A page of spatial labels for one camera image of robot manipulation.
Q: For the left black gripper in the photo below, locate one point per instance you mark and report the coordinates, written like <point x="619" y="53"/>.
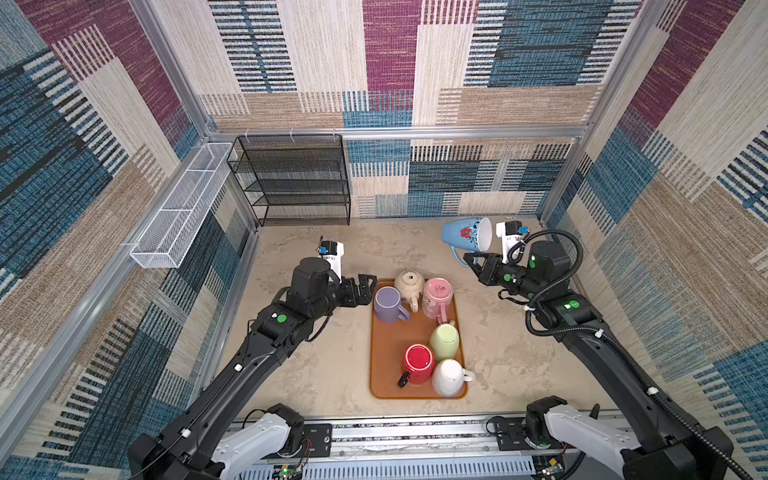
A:
<point x="351" y="300"/>

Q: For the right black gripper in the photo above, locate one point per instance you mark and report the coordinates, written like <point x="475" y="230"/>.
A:
<point x="489" y="269"/>

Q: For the blue mug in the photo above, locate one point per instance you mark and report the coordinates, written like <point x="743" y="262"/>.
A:
<point x="473" y="235"/>

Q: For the purple mug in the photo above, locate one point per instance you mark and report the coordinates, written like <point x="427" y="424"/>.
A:
<point x="388" y="306"/>

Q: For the orange plastic tray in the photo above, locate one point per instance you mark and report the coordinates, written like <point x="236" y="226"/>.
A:
<point x="389" y="342"/>

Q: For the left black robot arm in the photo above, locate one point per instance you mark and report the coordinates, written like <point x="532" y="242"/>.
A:
<point x="185" y="447"/>

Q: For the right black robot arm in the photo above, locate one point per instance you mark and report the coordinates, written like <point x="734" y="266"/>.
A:
<point x="668" y="442"/>

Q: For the pink ghost pattern mug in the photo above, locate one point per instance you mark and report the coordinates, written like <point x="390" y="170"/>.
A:
<point x="436" y="298"/>

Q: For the cream marbled mug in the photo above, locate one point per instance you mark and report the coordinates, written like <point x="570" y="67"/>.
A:
<point x="410" y="285"/>

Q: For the light green mug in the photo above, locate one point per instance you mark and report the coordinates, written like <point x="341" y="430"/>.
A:
<point x="444" y="342"/>

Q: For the white mug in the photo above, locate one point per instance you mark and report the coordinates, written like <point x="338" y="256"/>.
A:
<point x="449" y="378"/>

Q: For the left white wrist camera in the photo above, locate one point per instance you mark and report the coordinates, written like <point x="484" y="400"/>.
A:
<point x="332" y="252"/>

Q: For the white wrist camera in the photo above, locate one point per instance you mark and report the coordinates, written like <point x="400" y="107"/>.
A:
<point x="332" y="252"/>
<point x="512" y="234"/>

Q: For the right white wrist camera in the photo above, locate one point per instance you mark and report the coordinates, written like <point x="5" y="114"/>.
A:
<point x="512" y="234"/>

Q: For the red mug black handle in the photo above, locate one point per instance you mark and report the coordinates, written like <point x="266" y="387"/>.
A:
<point x="418" y="365"/>

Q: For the black wire shelf rack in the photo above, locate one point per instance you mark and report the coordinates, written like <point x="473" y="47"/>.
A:
<point x="293" y="180"/>

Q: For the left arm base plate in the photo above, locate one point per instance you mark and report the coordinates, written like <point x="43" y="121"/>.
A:
<point x="316" y="441"/>

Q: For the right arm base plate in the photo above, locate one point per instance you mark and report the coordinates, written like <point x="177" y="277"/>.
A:
<point x="510" y="433"/>

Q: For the white wire mesh basket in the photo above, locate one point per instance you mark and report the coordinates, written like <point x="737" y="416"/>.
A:
<point x="166" y="240"/>

